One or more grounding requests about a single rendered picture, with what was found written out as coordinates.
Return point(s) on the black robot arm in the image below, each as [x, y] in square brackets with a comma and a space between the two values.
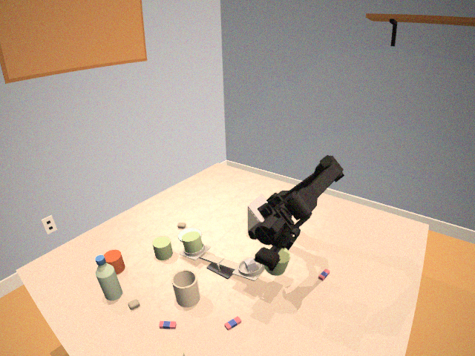
[298, 202]

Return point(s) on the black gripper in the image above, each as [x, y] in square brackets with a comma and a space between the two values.
[270, 257]

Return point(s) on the orange cylinder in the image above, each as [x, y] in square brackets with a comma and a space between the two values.
[114, 258]

